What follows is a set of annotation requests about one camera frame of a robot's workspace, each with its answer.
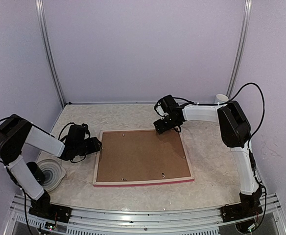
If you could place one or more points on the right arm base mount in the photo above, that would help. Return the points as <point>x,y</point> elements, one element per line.
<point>249,206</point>

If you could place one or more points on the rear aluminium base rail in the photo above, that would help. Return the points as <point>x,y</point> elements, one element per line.
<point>131,102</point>

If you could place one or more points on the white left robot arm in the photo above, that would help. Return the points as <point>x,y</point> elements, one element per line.
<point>19,137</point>

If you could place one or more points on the right aluminium corner post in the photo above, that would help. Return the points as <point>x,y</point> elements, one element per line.
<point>241,45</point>

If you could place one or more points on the pink wooden picture frame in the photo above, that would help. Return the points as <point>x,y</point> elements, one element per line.
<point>143,183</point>

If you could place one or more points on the aluminium corner post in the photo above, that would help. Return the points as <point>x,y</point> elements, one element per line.
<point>241,45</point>
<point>47,47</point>

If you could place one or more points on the left aluminium corner post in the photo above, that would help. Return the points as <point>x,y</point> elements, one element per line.
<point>47,47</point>

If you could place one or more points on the black cup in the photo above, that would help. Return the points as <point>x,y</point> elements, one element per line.
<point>36,172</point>

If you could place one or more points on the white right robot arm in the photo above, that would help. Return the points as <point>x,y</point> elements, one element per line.
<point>195,112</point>

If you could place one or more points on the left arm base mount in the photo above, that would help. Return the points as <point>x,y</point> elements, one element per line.
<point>43,208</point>

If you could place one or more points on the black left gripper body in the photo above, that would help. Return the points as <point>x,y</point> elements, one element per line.
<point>82,150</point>

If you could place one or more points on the light blue mug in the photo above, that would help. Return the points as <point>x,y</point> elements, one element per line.
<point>221,98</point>

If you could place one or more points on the front aluminium rail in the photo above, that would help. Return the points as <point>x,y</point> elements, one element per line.
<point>204,221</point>

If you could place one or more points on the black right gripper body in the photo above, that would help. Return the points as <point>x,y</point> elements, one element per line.
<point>168,125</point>

